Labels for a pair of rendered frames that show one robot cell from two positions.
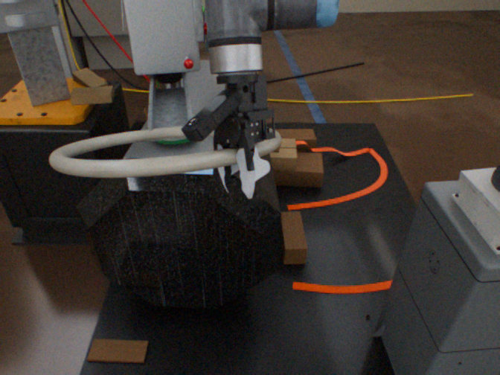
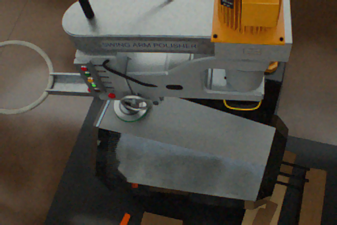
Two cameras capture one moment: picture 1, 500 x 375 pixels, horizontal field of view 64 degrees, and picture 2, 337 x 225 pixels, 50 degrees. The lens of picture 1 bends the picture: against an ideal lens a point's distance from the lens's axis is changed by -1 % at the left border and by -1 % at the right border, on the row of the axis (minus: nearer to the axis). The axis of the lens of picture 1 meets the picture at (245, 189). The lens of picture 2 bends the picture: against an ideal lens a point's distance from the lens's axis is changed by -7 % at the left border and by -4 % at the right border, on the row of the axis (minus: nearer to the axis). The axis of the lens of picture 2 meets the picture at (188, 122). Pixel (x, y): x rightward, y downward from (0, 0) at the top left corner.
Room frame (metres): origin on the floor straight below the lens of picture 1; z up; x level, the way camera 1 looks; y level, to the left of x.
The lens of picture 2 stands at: (2.20, -0.61, 2.90)
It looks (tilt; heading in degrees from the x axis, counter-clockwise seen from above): 64 degrees down; 116
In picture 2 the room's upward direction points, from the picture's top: 12 degrees counter-clockwise
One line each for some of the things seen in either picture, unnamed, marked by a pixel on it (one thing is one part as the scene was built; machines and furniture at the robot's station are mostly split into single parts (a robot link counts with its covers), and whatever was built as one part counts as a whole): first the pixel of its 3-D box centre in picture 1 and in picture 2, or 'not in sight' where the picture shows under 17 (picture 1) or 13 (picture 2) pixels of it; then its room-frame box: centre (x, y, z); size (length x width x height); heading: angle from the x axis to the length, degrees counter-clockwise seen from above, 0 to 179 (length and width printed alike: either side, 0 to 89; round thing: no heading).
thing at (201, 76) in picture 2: not in sight; (189, 70); (1.80, 0.33, 1.34); 0.74 x 0.23 x 0.49; 10
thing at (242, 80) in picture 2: not in sight; (245, 65); (2.06, 0.39, 1.38); 0.19 x 0.19 x 0.20
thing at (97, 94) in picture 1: (92, 95); not in sight; (1.93, 0.78, 0.81); 0.20 x 0.10 x 0.05; 98
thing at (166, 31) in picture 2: not in sight; (173, 27); (1.76, 0.34, 1.65); 0.96 x 0.25 x 0.17; 10
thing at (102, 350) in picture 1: (118, 350); not in sight; (0.98, 0.57, 0.02); 0.25 x 0.10 x 0.01; 88
